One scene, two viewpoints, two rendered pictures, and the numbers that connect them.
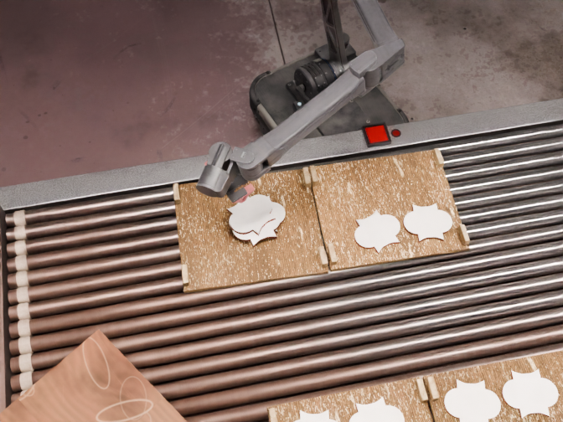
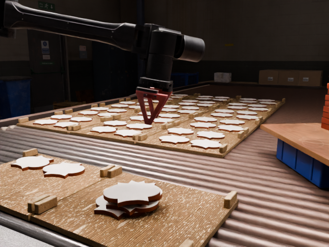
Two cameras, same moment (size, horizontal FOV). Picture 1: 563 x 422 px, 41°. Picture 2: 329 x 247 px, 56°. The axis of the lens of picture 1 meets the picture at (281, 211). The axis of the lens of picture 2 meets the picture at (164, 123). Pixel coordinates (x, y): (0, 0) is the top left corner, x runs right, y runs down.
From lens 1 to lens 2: 2.29 m
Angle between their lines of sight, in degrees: 100
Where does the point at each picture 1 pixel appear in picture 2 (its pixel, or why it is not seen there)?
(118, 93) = not seen: outside the picture
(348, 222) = (69, 180)
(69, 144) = not seen: outside the picture
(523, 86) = not seen: outside the picture
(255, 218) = (132, 187)
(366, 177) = (9, 191)
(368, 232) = (69, 169)
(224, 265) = (188, 197)
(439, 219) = (26, 160)
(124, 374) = (317, 148)
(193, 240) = (200, 219)
